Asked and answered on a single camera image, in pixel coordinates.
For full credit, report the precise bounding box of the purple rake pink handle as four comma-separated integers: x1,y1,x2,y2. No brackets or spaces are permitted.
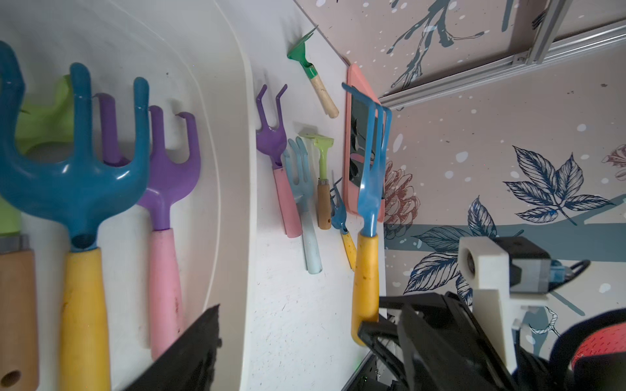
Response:
95,92,202,362

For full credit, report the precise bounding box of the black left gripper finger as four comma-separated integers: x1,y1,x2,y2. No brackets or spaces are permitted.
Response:
127,306,222,391

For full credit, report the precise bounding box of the teal claw rake yellow handle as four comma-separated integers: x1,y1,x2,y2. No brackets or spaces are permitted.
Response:
329,178,357,270

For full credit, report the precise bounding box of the lime rake wooden handle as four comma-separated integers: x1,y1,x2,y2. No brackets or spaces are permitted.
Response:
0,75,74,391

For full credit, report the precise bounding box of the blue rake yellow handle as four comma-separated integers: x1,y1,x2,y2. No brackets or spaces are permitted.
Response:
342,83,392,346

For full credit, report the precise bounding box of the white plastic storage box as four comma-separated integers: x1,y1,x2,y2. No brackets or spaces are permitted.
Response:
1,1,254,390

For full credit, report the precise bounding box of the blue fork yellow handle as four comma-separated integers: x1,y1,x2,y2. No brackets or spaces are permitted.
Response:
1,42,150,390

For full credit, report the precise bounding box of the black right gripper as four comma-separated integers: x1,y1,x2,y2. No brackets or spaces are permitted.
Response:
358,293,625,390

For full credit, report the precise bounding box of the aluminium frame profile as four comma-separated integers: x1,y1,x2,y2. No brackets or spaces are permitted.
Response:
292,0,626,112

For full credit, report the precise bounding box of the small green rake wooden handle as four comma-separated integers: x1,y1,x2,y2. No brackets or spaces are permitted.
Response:
287,26,339,119

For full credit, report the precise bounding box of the light blue fork pale handle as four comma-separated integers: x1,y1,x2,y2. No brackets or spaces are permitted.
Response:
282,137,323,275

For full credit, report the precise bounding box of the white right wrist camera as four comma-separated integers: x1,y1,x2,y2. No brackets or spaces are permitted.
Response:
457,236,591,372

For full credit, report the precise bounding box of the lime hoe wooden handle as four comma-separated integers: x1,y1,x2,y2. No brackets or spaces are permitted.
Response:
302,134,334,230

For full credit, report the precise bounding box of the dark green cloth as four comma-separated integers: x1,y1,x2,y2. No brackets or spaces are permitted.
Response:
349,96,368,187

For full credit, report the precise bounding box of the purple fork pink handle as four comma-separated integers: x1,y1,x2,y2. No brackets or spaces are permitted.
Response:
256,84,303,239

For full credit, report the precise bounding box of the pink tray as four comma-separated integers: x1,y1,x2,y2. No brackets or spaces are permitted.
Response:
342,65,380,215

